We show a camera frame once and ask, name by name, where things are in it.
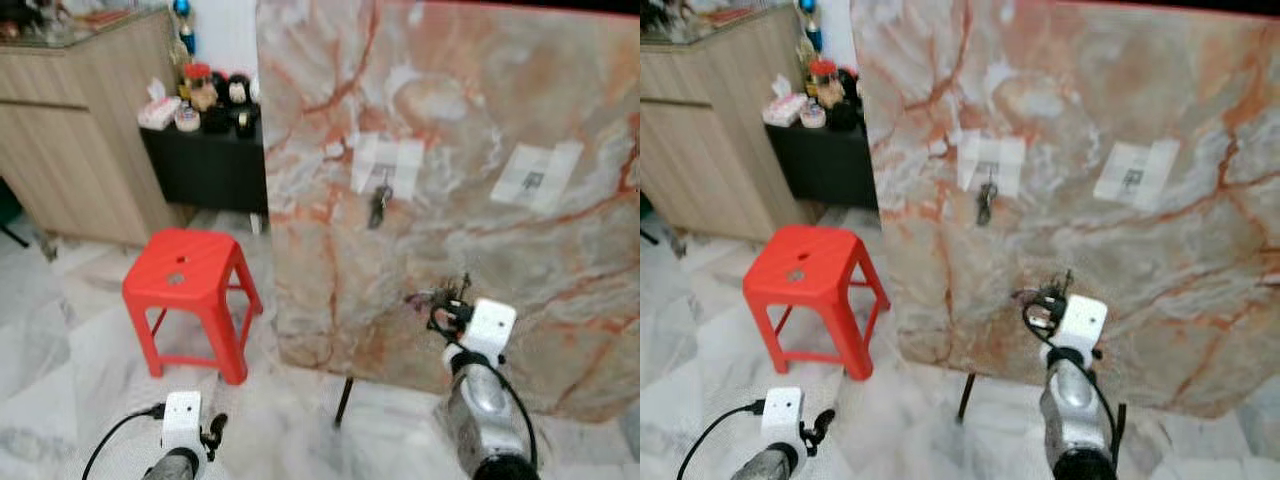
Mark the key bunch with pink tag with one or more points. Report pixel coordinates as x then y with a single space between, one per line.
1045 287
440 293

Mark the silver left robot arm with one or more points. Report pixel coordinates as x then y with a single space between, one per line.
170 468
765 465

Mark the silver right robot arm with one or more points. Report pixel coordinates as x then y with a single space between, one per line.
1075 410
485 410

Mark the dark board stand leg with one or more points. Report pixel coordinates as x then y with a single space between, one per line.
966 398
344 402

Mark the dark key bunch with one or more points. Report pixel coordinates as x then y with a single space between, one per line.
986 205
379 207

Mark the red plastic stool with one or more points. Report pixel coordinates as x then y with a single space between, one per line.
810 260
190 265

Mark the marble pattern board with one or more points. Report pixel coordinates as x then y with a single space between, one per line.
460 100
1080 90

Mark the black cabinet with white legs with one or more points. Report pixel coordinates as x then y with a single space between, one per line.
825 160
205 165

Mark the light wooden cabinet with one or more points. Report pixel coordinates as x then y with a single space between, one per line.
700 150
70 150

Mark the round patterned tin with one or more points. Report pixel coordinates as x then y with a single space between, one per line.
812 116
187 120

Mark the jar with red lid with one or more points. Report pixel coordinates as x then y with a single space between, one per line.
200 88
826 85

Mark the blue hanging ornament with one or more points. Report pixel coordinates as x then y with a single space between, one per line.
184 25
810 25

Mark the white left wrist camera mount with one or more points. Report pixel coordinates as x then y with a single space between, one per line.
182 415
783 412

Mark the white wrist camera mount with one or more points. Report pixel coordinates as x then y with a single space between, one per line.
490 325
1083 320
783 412
182 415

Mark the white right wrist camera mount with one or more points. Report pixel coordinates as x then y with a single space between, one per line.
490 325
1083 320

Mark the clear adhesive wall hook patch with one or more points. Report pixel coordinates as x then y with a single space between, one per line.
1135 175
990 155
540 175
385 155

